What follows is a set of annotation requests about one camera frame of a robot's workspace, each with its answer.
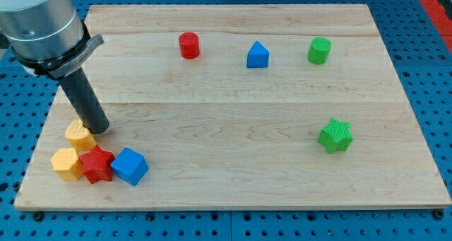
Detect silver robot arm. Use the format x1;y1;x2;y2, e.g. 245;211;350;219
1;0;104;80

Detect green star block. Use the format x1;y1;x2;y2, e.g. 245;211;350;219
317;117;353;154

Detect red star block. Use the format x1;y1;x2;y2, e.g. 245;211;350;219
79;146;115;184

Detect wooden board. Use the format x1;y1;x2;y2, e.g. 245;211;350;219
15;4;451;211

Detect blue triangular block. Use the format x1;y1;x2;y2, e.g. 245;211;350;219
246;41;270;68

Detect red cylinder block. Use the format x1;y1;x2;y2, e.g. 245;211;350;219
179;32;200;59

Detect blue cube block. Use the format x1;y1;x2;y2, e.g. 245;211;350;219
110;148;149;186

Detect green cylinder block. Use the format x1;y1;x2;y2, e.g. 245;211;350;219
307;37;332;65

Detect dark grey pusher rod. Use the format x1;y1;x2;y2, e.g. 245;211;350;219
59;68;109;134

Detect yellow hexagon block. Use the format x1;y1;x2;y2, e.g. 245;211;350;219
50;148;83;181

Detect red strip at edge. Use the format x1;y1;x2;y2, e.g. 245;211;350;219
420;0;451;51

